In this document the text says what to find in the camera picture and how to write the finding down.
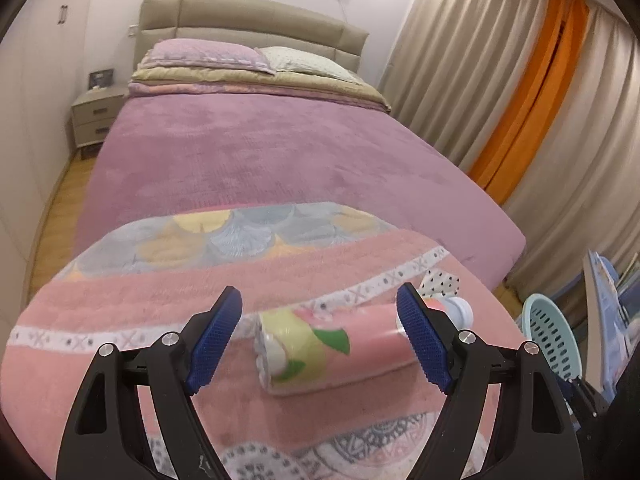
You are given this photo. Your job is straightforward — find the light blue laundry basket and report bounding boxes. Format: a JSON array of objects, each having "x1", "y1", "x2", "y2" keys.
[{"x1": 516, "y1": 294, "x2": 582, "y2": 380}]

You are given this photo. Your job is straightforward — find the purple bed with headboard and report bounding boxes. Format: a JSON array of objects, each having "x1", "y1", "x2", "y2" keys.
[{"x1": 72, "y1": 0, "x2": 527, "y2": 291}]

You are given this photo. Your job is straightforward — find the orange curtain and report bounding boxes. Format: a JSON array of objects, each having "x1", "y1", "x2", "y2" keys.
[{"x1": 469, "y1": 0, "x2": 589, "y2": 206}]

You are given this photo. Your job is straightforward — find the folded beige quilt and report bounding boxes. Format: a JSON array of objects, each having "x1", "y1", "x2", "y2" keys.
[{"x1": 128, "y1": 67, "x2": 390, "y2": 114}]

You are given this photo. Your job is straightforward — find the white dotted pillow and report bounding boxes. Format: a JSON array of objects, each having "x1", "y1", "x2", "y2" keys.
[{"x1": 259, "y1": 47, "x2": 361, "y2": 84}]

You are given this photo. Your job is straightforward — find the purple pillow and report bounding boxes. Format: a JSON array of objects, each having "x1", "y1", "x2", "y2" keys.
[{"x1": 138, "y1": 38, "x2": 274, "y2": 75}]

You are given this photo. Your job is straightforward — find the beige curtain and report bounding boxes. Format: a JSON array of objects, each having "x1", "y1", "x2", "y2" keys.
[{"x1": 382, "y1": 0, "x2": 639, "y2": 294}]

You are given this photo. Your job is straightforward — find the white wardrobe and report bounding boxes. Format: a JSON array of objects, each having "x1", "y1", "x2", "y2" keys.
[{"x1": 1, "y1": 0, "x2": 90, "y2": 328}]

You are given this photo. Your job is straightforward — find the pink bottle white cap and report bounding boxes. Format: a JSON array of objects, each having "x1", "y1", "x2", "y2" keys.
[{"x1": 425, "y1": 296, "x2": 474, "y2": 330}]

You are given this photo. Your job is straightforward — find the light blue desk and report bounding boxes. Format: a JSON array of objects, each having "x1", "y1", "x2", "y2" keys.
[{"x1": 582, "y1": 250, "x2": 634, "y2": 402}]

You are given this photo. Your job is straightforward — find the pink tissue pack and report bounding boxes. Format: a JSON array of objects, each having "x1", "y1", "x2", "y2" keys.
[{"x1": 254, "y1": 304, "x2": 416, "y2": 396}]

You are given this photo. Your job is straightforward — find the black photo frame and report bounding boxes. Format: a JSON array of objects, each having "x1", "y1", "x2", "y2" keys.
[{"x1": 88, "y1": 68, "x2": 114, "y2": 90}]

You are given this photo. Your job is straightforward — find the beige nightstand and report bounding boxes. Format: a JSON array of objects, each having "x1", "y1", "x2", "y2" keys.
[{"x1": 70, "y1": 84, "x2": 128, "y2": 159}]

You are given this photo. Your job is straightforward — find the pink elephant blanket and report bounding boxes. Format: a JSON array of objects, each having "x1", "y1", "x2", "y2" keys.
[{"x1": 1, "y1": 203, "x2": 523, "y2": 479}]

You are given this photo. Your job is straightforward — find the white heart pattern paper bag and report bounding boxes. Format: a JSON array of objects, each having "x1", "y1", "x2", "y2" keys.
[{"x1": 418, "y1": 268, "x2": 460, "y2": 298}]

